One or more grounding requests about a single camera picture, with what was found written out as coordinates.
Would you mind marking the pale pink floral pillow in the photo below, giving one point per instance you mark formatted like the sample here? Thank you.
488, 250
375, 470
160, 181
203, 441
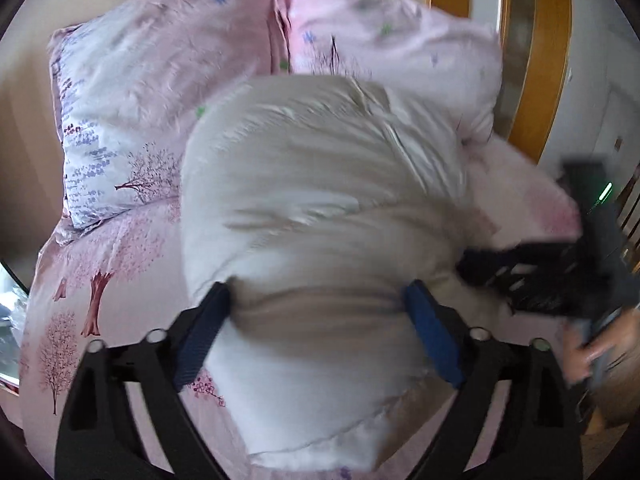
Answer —
400, 30

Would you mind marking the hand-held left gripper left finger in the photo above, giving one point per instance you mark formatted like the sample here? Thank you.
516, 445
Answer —
205, 335

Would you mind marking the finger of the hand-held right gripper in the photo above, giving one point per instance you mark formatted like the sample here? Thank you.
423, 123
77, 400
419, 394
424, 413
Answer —
500, 260
540, 297

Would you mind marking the pink pillow with lavender print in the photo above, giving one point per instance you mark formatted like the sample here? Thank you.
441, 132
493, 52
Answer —
150, 85

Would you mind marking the white pillow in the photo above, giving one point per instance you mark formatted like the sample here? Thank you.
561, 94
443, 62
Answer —
320, 200

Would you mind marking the person's right hand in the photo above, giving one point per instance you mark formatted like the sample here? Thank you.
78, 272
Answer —
580, 355

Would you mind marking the wooden headboard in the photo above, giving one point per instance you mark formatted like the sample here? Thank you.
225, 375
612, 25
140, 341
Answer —
542, 85

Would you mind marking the pink tree print bed sheet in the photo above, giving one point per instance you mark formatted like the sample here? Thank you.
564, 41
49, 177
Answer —
125, 260

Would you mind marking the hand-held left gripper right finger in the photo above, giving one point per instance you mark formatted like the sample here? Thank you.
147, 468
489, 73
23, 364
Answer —
432, 335

